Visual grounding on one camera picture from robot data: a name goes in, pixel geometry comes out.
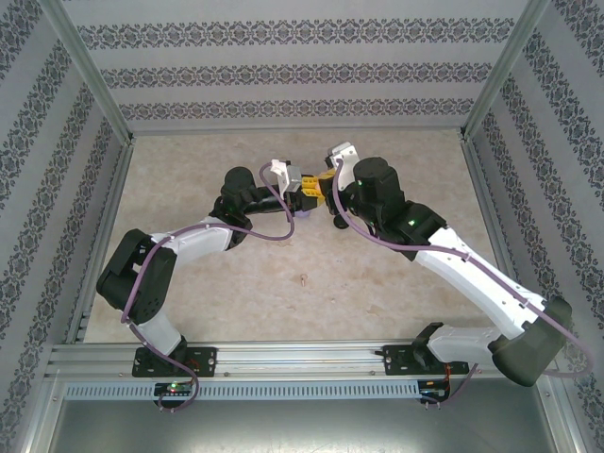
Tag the purple earbud charging case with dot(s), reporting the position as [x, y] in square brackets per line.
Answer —
[304, 213]

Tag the black earbud charging case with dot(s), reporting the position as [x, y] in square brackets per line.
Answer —
[339, 223]

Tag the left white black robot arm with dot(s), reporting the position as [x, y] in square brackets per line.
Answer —
[203, 243]

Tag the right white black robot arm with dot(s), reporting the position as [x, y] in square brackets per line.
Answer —
[472, 278]

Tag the grey metal sheet panel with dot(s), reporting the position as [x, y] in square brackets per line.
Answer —
[302, 429]

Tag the thin aluminium wall strip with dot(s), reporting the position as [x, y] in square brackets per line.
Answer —
[297, 130]

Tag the aluminium side floor rail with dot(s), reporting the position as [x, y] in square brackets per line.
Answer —
[105, 212]
[493, 226]

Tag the aluminium mounting rail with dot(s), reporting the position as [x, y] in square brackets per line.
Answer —
[292, 358]

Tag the aluminium frame post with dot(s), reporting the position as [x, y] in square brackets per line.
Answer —
[94, 71]
[498, 71]

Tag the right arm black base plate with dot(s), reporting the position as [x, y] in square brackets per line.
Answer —
[401, 361]

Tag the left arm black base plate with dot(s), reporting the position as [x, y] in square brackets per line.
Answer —
[203, 361]

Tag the short aluminium frame bar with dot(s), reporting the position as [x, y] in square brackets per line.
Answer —
[41, 415]
[561, 424]

